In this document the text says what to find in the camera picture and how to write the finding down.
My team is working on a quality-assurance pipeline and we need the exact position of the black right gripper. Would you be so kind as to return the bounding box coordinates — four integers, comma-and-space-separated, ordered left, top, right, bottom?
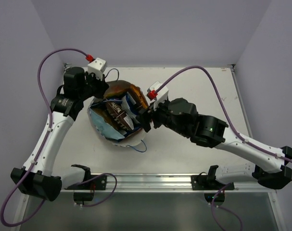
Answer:
136, 96, 190, 138

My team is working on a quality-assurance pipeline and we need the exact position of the dark blue snack bag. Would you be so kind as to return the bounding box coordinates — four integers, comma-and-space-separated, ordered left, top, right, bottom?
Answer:
121, 92, 143, 123

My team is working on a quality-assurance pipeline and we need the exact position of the blue checkered paper bag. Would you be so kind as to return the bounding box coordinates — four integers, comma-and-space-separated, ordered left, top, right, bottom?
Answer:
87, 80, 151, 153

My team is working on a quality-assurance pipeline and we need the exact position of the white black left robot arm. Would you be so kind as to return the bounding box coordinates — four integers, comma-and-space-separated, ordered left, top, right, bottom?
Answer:
11, 66, 109, 201

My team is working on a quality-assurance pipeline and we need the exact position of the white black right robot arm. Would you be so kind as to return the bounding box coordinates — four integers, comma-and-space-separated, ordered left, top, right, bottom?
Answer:
137, 98, 292, 190

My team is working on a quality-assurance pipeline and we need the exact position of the orange brown snack bag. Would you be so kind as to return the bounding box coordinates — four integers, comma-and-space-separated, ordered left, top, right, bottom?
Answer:
104, 80, 149, 112

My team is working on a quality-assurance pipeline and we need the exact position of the brown kettle chips bag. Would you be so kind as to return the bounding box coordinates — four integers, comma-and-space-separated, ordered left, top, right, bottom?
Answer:
105, 101, 134, 131

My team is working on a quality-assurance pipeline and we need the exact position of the light blue snack bag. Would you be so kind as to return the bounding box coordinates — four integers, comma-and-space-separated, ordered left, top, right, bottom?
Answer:
88, 109, 125, 140

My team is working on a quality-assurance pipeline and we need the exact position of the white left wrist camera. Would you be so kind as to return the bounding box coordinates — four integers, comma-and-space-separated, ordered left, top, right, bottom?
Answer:
86, 54, 107, 81

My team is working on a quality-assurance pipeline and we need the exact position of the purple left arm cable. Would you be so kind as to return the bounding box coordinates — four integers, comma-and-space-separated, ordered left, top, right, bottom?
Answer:
0, 48, 117, 227

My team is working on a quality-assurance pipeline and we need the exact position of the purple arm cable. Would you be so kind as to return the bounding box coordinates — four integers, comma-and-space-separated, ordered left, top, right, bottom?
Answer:
0, 48, 117, 227
155, 65, 292, 231

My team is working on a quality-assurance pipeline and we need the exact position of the aluminium mounting rail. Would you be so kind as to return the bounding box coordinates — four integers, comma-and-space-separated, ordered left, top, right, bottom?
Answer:
61, 172, 276, 193

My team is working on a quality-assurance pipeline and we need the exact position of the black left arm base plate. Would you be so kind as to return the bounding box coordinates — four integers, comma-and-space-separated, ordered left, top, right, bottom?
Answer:
71, 175, 107, 204

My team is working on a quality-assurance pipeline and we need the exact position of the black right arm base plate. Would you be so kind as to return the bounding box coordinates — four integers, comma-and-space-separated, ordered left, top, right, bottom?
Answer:
191, 175, 233, 202

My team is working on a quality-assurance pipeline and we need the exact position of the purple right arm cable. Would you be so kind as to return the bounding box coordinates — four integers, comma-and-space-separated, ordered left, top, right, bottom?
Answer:
155, 65, 292, 231

